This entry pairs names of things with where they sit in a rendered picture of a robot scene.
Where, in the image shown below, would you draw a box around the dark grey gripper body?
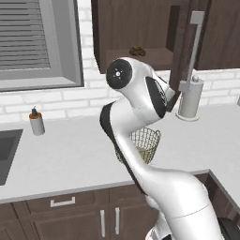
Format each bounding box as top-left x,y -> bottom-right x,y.
165,89 -> 183,113

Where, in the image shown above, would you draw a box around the brown bread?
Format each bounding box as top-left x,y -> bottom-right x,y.
128,45 -> 146,57

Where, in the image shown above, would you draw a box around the dark wood base cabinet side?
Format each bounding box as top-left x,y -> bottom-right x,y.
194,171 -> 240,227

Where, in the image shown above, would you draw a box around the dark wood base cabinet door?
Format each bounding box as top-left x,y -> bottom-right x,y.
109,200 -> 160,240
0,202 -> 27,240
31,208 -> 111,240

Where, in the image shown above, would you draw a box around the white paper towel roll holder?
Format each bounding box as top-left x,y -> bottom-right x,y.
175,74 -> 205,123

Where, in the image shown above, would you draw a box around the dark wood drawer front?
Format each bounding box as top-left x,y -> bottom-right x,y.
25,187 -> 110,218
108,183 -> 143,205

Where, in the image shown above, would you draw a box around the grey framed window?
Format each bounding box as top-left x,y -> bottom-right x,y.
0,0 -> 85,93

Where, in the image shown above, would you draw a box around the white soap dispenser brown collar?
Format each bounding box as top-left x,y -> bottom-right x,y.
28,105 -> 46,137

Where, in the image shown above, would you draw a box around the grey window blinds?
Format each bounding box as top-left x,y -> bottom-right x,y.
0,0 -> 52,71

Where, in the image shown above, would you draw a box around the grey sink basin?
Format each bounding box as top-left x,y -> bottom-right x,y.
0,128 -> 24,187

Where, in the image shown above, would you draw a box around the wire mesh basket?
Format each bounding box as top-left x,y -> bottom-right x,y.
114,127 -> 162,165

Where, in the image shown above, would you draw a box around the grey cabinet door handle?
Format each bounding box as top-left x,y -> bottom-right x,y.
186,10 -> 206,92

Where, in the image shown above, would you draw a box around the dark wood wall cabinet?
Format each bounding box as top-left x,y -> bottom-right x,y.
91,0 -> 176,75

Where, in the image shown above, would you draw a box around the white base cabinet door handle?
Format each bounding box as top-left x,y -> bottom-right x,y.
99,209 -> 107,238
113,206 -> 121,236

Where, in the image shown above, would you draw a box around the white drawer handle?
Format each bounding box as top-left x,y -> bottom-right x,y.
50,196 -> 77,208

